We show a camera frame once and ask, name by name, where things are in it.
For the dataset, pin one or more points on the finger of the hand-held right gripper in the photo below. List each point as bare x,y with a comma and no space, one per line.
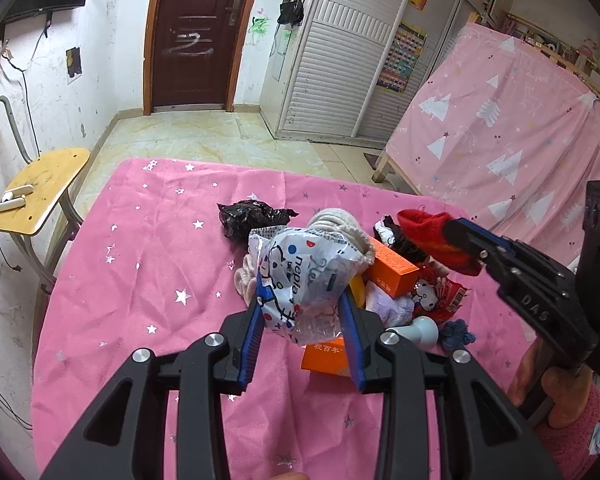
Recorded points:
467,237

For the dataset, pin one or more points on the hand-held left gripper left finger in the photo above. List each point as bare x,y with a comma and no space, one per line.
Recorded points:
252,342

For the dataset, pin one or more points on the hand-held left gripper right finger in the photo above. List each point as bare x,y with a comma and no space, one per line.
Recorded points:
352,342

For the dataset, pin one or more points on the red sock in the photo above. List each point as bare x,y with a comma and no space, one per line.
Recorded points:
430,240

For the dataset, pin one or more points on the lavender fuzzy sock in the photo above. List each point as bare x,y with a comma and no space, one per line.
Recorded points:
385,305

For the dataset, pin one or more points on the white printed plastic wrapper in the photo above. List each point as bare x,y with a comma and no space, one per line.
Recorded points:
300,280

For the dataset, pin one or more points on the blue crocheted toy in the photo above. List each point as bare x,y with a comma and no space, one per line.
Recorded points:
455,335

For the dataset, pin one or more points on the person's right forearm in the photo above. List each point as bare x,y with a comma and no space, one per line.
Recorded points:
575,442

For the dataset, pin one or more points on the person's right hand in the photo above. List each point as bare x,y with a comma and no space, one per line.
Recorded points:
572,392

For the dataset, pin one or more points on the orange cardboard box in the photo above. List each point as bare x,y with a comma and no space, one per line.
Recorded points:
325,357
390,265

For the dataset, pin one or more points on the yellow plastic piece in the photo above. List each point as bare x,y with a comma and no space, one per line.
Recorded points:
357,290

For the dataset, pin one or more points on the red cartoon wrapper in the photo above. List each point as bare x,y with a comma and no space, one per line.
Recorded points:
440,292

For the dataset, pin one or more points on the black white cartoon sock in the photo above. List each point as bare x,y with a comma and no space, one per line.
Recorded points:
387,232

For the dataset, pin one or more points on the cream knitted sock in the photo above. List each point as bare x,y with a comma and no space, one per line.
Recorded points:
340,227

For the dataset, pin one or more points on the pink tree-print bed curtain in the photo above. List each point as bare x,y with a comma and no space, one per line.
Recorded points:
505,125

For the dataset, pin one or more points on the black plastic bag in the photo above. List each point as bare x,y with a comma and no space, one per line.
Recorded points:
245,217

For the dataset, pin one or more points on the pink star tablecloth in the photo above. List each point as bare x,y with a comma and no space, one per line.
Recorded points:
155,260

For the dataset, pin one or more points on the colourful chart poster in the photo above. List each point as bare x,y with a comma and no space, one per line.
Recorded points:
400,60

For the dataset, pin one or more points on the white louvered wardrobe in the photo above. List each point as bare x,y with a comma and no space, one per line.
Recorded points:
330,60

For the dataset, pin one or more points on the white plastic device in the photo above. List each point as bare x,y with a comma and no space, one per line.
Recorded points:
20,192
10,205

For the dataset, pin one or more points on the dark brown door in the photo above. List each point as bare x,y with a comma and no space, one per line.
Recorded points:
195,20

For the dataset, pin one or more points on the wooden chair with metal frame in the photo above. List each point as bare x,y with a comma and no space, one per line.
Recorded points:
40,180

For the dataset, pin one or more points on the dark wall picture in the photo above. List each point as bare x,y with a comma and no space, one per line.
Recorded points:
73,62

